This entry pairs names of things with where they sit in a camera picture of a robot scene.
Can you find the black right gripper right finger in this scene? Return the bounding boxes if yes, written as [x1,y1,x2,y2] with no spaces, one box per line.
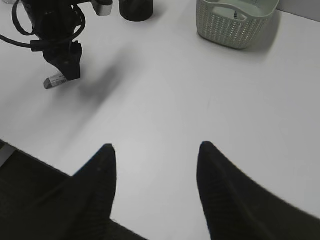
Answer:
[196,141,320,240]

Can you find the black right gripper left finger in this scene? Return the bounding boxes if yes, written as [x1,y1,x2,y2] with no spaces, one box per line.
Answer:
[0,143,118,240]

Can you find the black mesh pen holder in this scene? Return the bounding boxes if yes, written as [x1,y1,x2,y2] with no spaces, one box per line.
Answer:
[119,0,154,22]

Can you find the pale green woven basket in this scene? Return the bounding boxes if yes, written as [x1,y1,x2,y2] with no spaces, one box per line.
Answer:
[196,0,280,50]

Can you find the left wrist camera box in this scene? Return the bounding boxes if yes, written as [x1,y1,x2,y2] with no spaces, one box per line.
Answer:
[91,0,114,17]

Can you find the grey white eraser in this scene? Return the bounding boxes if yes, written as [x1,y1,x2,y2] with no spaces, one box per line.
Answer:
[43,74,68,90]

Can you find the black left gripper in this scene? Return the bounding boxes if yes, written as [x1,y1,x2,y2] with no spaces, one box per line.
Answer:
[21,0,86,81]

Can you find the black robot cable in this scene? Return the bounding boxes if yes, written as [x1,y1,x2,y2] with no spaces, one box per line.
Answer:
[0,0,87,53]

